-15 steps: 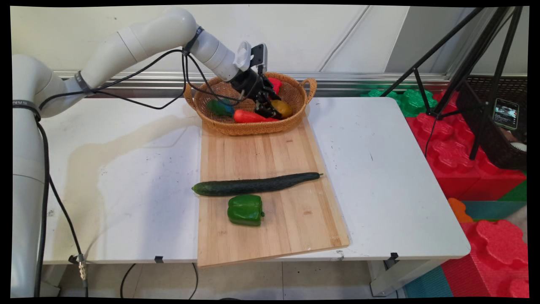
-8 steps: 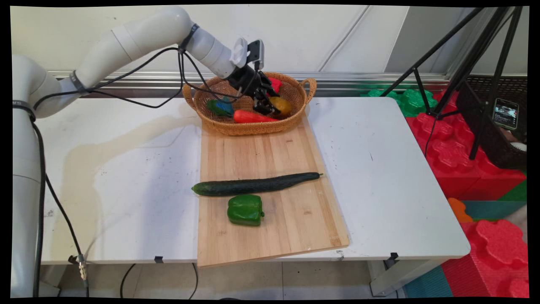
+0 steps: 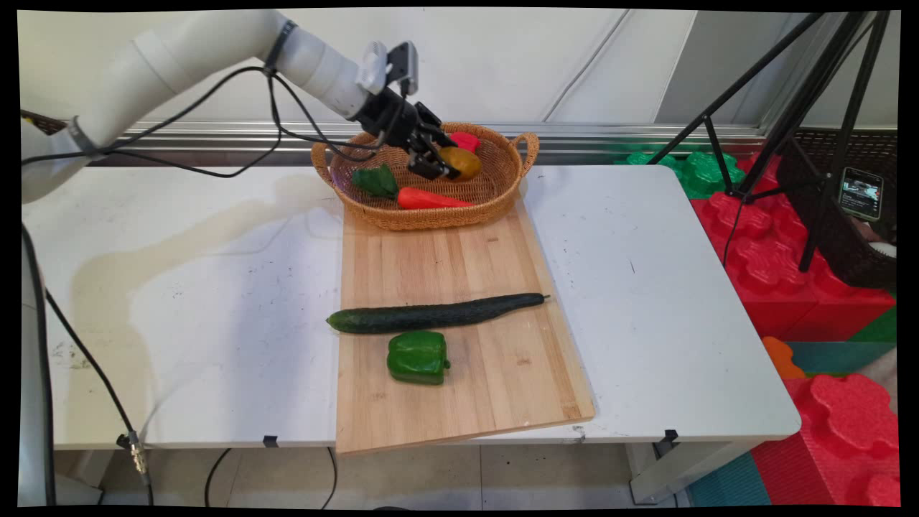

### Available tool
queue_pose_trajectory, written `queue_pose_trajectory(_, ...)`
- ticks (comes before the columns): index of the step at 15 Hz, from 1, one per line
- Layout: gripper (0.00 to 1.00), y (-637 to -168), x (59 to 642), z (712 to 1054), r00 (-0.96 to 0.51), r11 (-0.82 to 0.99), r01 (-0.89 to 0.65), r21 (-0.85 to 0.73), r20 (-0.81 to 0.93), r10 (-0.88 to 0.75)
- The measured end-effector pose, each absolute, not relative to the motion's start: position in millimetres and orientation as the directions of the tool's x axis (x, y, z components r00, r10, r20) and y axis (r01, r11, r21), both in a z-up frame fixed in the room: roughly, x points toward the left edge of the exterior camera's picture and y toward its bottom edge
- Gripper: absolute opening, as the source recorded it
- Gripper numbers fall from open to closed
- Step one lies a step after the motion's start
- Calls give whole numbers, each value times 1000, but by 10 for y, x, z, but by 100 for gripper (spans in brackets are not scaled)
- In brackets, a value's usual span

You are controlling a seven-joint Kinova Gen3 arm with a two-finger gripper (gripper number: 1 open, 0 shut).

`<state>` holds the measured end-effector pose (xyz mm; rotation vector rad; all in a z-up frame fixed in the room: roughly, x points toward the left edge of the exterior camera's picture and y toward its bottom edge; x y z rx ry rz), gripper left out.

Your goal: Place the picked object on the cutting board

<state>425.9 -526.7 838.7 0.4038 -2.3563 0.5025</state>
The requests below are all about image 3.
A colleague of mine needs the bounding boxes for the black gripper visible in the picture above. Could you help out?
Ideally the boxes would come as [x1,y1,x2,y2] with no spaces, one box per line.
[353,85,462,181]

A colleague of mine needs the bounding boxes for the green toy bell pepper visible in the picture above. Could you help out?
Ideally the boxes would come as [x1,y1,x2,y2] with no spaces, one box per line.
[386,330,452,386]

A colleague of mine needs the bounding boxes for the orange toy carrot green leaves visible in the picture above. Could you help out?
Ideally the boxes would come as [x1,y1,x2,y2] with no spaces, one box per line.
[350,163,474,211]

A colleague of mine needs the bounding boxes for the long dark green cucumber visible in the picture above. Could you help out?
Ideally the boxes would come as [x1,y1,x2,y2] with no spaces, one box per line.
[326,292,551,335]

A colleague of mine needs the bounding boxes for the wooden cutting board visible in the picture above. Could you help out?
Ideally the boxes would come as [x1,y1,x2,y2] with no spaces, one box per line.
[335,195,596,456]

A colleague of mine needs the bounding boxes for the green foam block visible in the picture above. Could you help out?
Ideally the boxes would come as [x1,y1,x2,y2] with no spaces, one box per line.
[612,149,747,201]

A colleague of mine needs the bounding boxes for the large red foam block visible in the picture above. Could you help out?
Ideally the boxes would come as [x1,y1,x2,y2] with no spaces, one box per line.
[688,154,898,343]

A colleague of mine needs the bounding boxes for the black tripod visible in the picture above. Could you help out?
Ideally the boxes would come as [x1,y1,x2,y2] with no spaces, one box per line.
[645,10,892,274]

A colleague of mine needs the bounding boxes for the orange foam piece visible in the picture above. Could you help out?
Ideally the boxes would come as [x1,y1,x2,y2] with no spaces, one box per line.
[760,335,807,381]

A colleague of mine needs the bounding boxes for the white table leg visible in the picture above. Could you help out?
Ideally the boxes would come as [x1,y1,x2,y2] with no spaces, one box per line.
[623,439,756,506]

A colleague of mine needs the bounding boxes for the smartphone with lit screen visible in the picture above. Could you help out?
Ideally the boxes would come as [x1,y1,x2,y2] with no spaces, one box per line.
[838,167,885,222]

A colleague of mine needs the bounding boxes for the teal foam mat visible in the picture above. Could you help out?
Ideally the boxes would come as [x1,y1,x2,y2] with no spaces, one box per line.
[781,340,898,378]

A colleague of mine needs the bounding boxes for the tan wicker basket with handles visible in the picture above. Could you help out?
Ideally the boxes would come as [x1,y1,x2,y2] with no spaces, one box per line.
[311,122,540,231]

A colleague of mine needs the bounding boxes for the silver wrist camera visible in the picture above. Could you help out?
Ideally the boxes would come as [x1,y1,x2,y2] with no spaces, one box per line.
[386,40,420,96]

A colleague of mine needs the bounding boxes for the aluminium wall rail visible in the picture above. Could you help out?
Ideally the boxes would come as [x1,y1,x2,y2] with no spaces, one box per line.
[101,120,766,167]

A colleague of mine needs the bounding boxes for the black velcro strap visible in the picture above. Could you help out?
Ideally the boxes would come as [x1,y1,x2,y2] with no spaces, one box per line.
[263,19,298,74]

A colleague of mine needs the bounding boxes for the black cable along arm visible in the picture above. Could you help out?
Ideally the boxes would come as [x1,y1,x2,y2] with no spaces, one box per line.
[20,65,411,180]

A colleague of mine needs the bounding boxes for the thin black hanging cable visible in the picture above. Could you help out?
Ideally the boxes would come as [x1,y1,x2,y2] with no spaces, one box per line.
[204,448,235,508]
[319,446,339,508]

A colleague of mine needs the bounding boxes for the black cable with metal connector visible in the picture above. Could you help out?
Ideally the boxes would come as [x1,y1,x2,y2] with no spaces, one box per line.
[43,286,156,507]

